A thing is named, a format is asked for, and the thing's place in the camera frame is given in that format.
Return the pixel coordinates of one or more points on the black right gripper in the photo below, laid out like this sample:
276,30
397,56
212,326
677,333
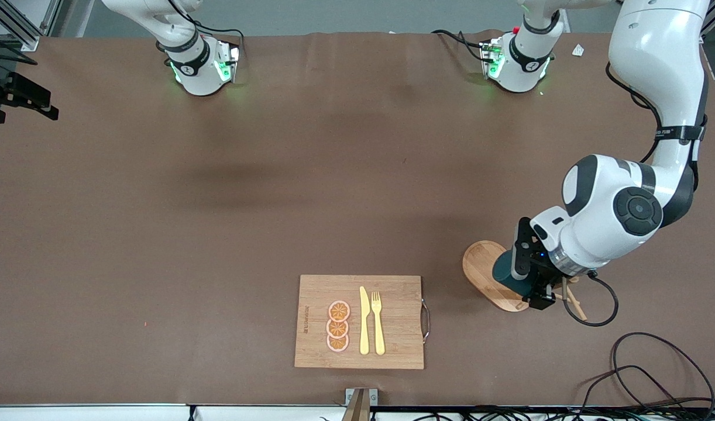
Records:
19,93

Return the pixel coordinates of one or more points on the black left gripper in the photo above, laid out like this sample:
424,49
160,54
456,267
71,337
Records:
545,276

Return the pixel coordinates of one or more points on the dark teal ribbed cup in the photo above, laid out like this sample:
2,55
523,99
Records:
504,275

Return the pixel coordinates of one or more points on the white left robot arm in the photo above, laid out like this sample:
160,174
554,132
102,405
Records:
656,58

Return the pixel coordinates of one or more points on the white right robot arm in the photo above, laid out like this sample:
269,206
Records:
196,70

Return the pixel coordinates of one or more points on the wooden mug tree stand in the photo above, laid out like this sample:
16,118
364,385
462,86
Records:
483,263

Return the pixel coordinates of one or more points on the wooden cutting board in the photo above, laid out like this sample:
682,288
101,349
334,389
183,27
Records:
401,339

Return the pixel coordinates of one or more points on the yellow plastic fork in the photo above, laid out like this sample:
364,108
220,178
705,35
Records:
379,333

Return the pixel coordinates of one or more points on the yellow plastic knife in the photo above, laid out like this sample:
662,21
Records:
364,327

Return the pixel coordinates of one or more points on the orange slice toy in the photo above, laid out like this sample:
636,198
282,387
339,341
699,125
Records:
339,311

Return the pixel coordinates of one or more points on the small white paper tag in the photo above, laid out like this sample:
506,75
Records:
578,50

